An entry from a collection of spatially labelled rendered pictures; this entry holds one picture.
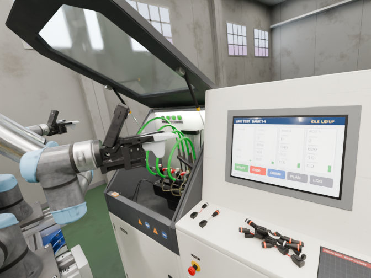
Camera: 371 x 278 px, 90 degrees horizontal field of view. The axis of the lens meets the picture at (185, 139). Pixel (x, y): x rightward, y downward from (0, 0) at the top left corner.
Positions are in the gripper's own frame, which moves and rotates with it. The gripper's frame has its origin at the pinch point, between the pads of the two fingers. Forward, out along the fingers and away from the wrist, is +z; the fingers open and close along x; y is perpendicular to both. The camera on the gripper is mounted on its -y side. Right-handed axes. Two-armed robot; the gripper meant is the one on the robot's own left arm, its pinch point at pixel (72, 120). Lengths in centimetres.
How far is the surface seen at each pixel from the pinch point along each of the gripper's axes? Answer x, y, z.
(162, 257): 90, 65, -30
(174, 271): 99, 67, -33
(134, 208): 70, 42, -25
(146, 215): 80, 41, -28
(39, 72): -190, -42, 102
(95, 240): -32, 151, 24
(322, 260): 155, 27, -40
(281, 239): 143, 25, -37
